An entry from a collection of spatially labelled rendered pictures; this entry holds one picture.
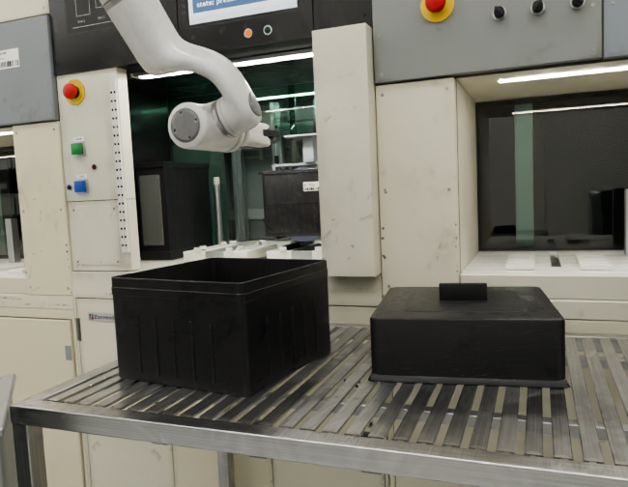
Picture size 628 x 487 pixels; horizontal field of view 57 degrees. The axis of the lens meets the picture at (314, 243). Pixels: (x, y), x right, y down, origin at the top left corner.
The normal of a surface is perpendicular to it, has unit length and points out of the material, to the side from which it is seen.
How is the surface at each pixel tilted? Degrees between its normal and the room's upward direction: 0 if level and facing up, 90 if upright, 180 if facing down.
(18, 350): 90
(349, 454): 90
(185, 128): 90
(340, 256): 90
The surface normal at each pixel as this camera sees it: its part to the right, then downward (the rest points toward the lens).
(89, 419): -0.36, 0.10
